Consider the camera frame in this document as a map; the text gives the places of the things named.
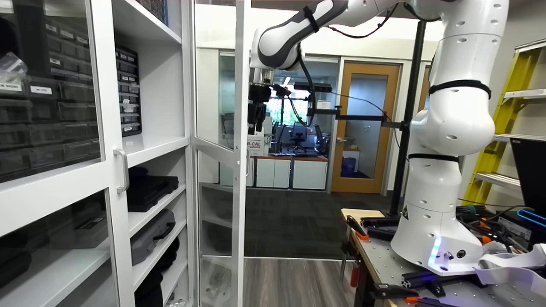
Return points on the black box with blue trim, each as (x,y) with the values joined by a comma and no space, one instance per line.
(531,217)

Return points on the black drawer organizer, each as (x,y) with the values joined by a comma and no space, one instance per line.
(130,91)
(154,9)
(48,96)

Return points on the white low cabinets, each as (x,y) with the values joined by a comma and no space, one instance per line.
(309,172)

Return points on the yellow ladder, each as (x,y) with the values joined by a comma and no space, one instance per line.
(514,82)

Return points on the white storage cabinet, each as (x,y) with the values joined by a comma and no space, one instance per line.
(156,150)

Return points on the glass window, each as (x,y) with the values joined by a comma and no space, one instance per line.
(284,111)

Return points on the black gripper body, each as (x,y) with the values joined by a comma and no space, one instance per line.
(260,99)

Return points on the black stereo camera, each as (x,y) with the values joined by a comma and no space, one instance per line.
(318,87)

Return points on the orange and black clamp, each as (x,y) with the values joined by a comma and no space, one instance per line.
(359,227)

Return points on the black bag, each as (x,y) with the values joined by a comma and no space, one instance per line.
(149,290)

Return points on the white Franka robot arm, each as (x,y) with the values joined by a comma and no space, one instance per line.
(454,120)

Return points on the orange and black tools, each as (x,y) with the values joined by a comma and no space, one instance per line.
(478,218)

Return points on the black camera stand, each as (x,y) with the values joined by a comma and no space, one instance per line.
(415,73)

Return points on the wooden door with glass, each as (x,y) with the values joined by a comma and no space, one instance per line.
(367,184)

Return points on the blue machine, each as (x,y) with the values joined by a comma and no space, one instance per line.
(299,138)

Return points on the dark bag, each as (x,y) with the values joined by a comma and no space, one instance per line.
(166,256)

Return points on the white plastic tray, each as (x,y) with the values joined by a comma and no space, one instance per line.
(513,283)

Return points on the black hard case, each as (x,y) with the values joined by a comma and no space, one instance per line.
(151,189)

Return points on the clear plastic bag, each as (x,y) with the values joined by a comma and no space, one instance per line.
(11,65)

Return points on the black bar clamp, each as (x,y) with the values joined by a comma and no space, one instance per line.
(398,292)
(424,278)
(381,227)

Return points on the blue bin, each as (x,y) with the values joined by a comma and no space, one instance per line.
(349,166)

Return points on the wrist mounted camera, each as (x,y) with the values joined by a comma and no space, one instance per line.
(282,89)

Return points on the white cardboard boxes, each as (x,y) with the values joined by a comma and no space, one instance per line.
(260,143)

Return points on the dark storage case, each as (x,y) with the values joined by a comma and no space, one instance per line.
(74,224)
(14,265)

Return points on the black electronics box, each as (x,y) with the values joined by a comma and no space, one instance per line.
(514,230)

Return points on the white glass cabinet door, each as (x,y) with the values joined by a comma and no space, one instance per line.
(57,196)
(241,198)

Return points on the grey soft bag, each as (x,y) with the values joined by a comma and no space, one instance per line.
(151,234)

